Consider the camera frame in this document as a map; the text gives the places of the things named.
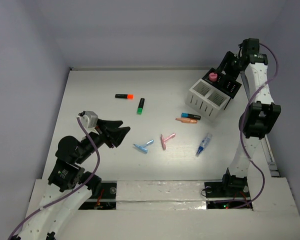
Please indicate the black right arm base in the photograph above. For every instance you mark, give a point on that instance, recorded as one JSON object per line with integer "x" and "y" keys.
{"x": 230, "y": 187}

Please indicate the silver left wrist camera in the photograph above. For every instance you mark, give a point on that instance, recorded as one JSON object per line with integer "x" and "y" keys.
{"x": 88, "y": 119}

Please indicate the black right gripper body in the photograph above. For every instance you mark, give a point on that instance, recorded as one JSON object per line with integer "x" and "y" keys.
{"x": 241, "y": 67}

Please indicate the orange folding marker pen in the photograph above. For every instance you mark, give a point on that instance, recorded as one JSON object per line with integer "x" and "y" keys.
{"x": 187, "y": 120}

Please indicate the blue highlighter black body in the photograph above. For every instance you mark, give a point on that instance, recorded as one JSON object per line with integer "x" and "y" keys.
{"x": 191, "y": 116}

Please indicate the orange highlighter black body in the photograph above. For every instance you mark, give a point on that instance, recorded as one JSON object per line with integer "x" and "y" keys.
{"x": 124, "y": 96}

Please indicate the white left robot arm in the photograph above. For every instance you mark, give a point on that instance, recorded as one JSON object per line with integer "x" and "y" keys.
{"x": 73, "y": 179}

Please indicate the pink folding marker pen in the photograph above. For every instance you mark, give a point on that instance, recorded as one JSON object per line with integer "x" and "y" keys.
{"x": 164, "y": 140}

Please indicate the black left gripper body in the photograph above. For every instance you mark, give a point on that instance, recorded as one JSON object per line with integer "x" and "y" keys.
{"x": 106, "y": 135}

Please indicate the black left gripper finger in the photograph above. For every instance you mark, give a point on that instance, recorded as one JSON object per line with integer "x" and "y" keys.
{"x": 108, "y": 124}
{"x": 115, "y": 136}

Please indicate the black slotted organizer box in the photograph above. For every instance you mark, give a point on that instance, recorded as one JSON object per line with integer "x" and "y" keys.
{"x": 224, "y": 83}

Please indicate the white slotted organizer box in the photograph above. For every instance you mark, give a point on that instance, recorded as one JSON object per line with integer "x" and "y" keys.
{"x": 206, "y": 99}

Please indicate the green highlighter black body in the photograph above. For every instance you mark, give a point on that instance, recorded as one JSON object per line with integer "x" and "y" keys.
{"x": 140, "y": 106}

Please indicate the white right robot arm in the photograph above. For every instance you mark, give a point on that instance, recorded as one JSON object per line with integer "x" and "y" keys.
{"x": 259, "y": 116}

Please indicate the blue folding marker pen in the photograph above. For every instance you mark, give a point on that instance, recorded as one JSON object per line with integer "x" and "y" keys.
{"x": 143, "y": 148}

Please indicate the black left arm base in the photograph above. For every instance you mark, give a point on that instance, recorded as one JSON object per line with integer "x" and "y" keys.
{"x": 105, "y": 200}

